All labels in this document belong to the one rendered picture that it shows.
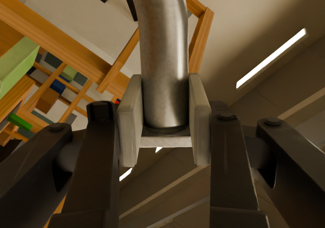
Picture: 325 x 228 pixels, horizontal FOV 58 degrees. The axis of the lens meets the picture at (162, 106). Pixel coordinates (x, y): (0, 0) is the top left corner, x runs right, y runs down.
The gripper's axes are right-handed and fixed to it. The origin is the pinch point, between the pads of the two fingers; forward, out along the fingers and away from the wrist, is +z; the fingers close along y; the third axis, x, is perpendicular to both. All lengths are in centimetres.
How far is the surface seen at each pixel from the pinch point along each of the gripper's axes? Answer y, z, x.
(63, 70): -206, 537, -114
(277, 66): 240, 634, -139
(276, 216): 147, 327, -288
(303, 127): 120, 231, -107
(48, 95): -217, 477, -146
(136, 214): -103, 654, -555
